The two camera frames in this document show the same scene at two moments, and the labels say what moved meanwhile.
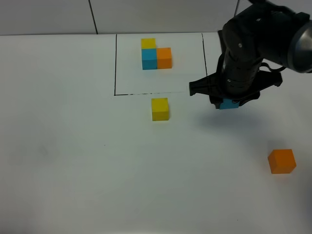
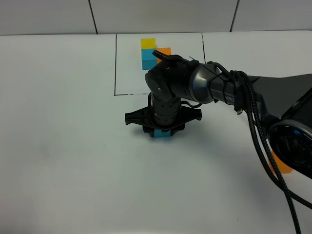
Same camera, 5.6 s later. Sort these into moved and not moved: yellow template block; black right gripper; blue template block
Moved: black right gripper
Not moved: blue template block; yellow template block
